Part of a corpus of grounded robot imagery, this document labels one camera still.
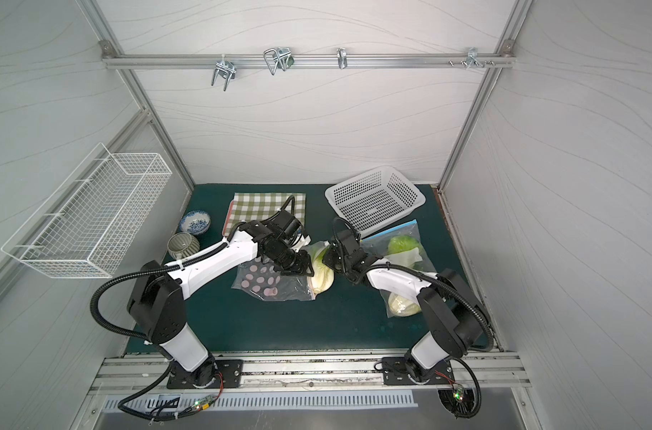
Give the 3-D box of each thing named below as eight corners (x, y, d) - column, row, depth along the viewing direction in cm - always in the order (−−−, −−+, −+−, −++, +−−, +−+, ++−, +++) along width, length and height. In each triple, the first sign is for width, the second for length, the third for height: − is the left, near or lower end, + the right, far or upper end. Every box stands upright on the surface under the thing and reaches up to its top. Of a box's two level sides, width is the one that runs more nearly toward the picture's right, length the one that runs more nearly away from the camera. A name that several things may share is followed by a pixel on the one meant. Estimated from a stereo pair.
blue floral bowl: (179, 235, 104) (175, 230, 101) (188, 215, 110) (184, 210, 107) (205, 235, 104) (202, 230, 101) (213, 215, 110) (210, 210, 107)
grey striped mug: (166, 255, 98) (159, 247, 94) (185, 237, 103) (178, 229, 99) (186, 265, 95) (179, 258, 91) (204, 246, 101) (198, 238, 97)
